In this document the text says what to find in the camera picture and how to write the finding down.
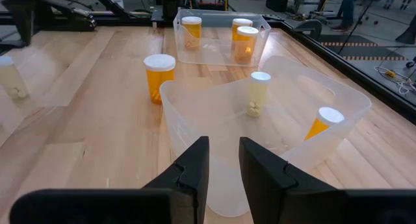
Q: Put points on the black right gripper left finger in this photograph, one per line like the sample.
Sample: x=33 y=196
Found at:
x=190 y=191

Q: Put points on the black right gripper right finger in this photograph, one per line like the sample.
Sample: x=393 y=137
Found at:
x=266 y=191

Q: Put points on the small pale yellow pill bottle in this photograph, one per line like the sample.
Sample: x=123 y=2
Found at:
x=258 y=94
x=11 y=78

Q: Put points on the small orange pill bottle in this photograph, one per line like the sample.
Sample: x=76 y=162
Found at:
x=330 y=115

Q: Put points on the orange pill bottle white cap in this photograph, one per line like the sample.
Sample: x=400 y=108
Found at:
x=191 y=30
x=242 y=22
x=246 y=43
x=159 y=81

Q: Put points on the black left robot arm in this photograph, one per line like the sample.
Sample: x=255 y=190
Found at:
x=70 y=14

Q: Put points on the frosted plastic bin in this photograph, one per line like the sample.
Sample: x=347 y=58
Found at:
x=211 y=126

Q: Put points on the clear plastic bin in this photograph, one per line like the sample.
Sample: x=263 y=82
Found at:
x=214 y=55

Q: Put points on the orange striped floor mat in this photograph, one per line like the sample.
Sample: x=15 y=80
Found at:
x=364 y=52

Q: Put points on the grey table clamp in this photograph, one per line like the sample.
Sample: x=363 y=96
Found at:
x=308 y=26

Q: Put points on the black red case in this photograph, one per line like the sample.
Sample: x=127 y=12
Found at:
x=211 y=4

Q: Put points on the black box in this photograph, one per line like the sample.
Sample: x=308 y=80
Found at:
x=278 y=0

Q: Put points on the person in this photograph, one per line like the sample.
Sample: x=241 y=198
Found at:
x=349 y=6

